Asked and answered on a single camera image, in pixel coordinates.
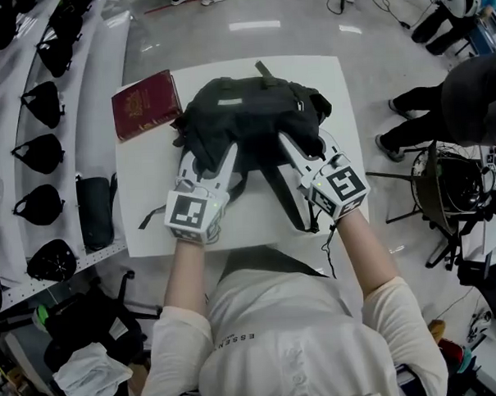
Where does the black gripper cord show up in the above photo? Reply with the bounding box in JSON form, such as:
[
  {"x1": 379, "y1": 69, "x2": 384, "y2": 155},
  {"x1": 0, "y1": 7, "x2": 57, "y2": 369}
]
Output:
[{"x1": 321, "y1": 224, "x2": 339, "y2": 280}]

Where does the crumpled white cloth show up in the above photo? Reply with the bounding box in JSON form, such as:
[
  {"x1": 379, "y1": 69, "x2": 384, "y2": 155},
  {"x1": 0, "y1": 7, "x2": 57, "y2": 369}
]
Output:
[{"x1": 52, "y1": 340, "x2": 134, "y2": 396}]

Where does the row of black bags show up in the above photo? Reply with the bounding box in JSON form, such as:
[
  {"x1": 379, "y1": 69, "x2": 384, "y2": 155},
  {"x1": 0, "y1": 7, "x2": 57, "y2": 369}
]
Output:
[{"x1": 0, "y1": 0, "x2": 98, "y2": 316}]

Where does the white side desk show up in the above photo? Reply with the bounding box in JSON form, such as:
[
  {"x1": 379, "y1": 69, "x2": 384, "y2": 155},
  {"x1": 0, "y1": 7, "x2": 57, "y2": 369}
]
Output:
[{"x1": 420, "y1": 140, "x2": 496, "y2": 272}]

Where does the white metal shelf rack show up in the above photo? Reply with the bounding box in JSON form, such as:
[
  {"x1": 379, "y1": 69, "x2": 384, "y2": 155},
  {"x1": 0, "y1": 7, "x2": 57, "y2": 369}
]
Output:
[{"x1": 0, "y1": 0, "x2": 155, "y2": 312}]

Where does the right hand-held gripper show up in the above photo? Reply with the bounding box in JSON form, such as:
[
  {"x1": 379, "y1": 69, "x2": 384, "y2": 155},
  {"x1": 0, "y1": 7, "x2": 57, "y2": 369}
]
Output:
[{"x1": 276, "y1": 125, "x2": 371, "y2": 225}]

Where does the person's left forearm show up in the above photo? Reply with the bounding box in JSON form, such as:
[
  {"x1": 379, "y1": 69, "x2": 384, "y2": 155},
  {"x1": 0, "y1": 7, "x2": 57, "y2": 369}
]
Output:
[{"x1": 160, "y1": 238, "x2": 208, "y2": 311}]

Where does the dark red book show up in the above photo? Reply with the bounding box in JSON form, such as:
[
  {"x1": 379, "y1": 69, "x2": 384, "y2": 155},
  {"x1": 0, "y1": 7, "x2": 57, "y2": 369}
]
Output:
[{"x1": 110, "y1": 68, "x2": 184, "y2": 143}]

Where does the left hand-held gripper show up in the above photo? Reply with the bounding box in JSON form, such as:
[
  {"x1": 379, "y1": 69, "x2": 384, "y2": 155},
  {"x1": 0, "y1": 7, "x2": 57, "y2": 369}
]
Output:
[{"x1": 160, "y1": 142, "x2": 244, "y2": 247}]

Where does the person's right forearm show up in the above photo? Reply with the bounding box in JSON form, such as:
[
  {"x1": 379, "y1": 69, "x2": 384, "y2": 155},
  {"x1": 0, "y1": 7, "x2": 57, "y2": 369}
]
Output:
[{"x1": 334, "y1": 206, "x2": 403, "y2": 303}]

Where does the glossy black helmet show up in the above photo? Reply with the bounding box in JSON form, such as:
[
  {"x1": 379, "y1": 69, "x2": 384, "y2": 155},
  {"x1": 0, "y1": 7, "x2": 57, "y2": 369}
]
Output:
[{"x1": 438, "y1": 153, "x2": 496, "y2": 214}]

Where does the person's white shirt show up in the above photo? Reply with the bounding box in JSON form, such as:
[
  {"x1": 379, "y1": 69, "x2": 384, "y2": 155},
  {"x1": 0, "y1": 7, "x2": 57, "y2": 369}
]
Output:
[{"x1": 134, "y1": 260, "x2": 450, "y2": 396}]

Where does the black office chair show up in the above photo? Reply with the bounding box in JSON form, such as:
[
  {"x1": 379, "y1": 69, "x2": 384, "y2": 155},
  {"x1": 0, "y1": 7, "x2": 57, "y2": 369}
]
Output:
[{"x1": 39, "y1": 268, "x2": 167, "y2": 396}]

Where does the dark green chair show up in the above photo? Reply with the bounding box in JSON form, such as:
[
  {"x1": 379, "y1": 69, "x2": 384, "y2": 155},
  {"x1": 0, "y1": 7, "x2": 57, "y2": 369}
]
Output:
[{"x1": 364, "y1": 140, "x2": 460, "y2": 240}]

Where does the white table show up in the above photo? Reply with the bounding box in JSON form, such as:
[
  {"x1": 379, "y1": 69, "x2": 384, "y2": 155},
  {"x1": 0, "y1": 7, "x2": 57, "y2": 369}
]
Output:
[{"x1": 110, "y1": 52, "x2": 372, "y2": 259}]

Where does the black backpack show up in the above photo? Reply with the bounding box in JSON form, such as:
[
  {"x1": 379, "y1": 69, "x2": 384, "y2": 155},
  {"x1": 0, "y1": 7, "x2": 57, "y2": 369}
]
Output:
[{"x1": 130, "y1": 57, "x2": 339, "y2": 242}]

